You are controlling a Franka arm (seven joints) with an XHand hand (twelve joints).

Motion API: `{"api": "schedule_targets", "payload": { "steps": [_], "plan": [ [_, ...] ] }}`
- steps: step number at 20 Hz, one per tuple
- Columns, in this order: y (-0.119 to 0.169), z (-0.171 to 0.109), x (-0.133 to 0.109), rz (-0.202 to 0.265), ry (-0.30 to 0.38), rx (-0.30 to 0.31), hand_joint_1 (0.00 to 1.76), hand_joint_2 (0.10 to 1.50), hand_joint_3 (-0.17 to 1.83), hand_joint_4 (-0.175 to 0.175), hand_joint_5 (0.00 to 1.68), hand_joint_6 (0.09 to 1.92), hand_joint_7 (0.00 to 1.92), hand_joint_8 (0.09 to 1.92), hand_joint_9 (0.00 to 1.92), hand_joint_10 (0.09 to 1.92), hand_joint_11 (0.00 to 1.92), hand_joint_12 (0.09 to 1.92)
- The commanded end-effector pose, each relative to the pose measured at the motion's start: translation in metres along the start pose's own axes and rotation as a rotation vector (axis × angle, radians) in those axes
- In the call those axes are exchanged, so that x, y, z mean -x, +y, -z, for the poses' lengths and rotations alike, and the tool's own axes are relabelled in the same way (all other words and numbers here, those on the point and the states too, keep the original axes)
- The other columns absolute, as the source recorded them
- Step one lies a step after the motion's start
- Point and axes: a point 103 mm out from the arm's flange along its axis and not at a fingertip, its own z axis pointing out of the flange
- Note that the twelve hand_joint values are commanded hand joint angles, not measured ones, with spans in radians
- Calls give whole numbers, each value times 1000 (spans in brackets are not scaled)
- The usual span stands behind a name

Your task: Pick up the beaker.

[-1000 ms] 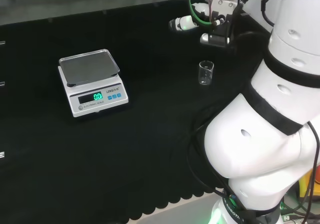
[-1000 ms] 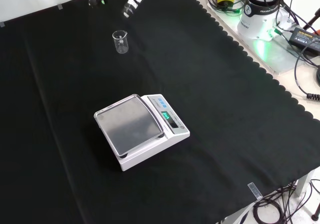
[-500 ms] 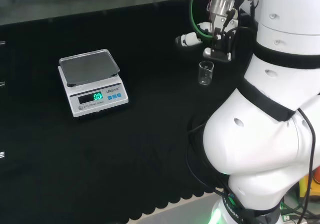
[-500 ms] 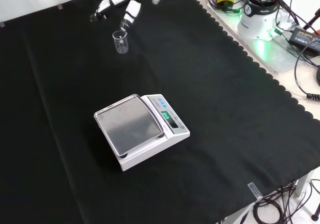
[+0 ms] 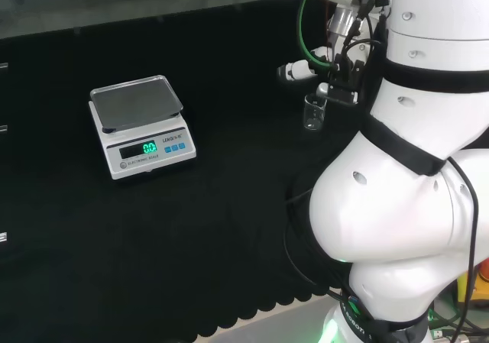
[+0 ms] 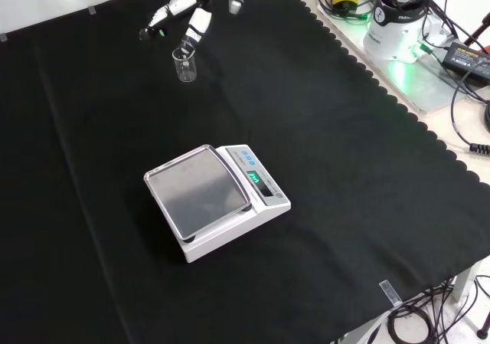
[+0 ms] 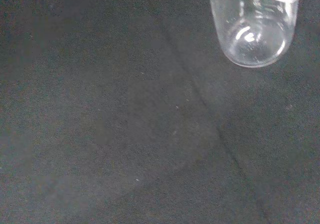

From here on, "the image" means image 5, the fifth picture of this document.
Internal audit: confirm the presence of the black bench cloth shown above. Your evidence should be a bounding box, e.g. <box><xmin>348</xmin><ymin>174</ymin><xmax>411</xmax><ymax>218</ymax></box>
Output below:
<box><xmin>0</xmin><ymin>0</ymin><xmax>387</xmax><ymax>343</ymax></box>

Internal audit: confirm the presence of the small clear glass beaker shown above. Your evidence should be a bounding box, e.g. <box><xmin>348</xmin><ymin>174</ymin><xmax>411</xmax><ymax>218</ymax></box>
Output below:
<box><xmin>303</xmin><ymin>93</ymin><xmax>327</xmax><ymax>131</ymax></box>

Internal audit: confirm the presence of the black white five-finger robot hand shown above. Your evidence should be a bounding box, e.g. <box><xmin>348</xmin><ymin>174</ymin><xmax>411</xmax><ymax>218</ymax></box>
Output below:
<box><xmin>277</xmin><ymin>46</ymin><xmax>362</xmax><ymax>106</ymax></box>

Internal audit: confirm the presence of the grey wrist camera cylinder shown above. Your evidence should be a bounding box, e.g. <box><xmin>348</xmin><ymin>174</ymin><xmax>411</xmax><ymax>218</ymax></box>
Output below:
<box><xmin>328</xmin><ymin>8</ymin><xmax>357</xmax><ymax>40</ymax></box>

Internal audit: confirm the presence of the green cable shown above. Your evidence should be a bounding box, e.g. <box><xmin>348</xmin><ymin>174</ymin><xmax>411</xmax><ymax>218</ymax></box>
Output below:
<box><xmin>298</xmin><ymin>0</ymin><xmax>334</xmax><ymax>70</ymax></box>

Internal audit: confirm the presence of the thin black cable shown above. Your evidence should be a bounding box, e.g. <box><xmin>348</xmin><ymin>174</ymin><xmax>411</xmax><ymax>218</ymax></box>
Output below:
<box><xmin>283</xmin><ymin>189</ymin><xmax>347</xmax><ymax>296</ymax></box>
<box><xmin>445</xmin><ymin>156</ymin><xmax>480</xmax><ymax>343</ymax></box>

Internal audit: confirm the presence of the white electronic balance steel pan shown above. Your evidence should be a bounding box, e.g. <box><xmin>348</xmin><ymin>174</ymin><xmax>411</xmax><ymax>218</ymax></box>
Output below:
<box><xmin>88</xmin><ymin>74</ymin><xmax>199</xmax><ymax>181</ymax></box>

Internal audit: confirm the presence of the yellow stop button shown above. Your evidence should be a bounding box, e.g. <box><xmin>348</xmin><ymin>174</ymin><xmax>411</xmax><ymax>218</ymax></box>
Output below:
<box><xmin>457</xmin><ymin>257</ymin><xmax>489</xmax><ymax>310</ymax></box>

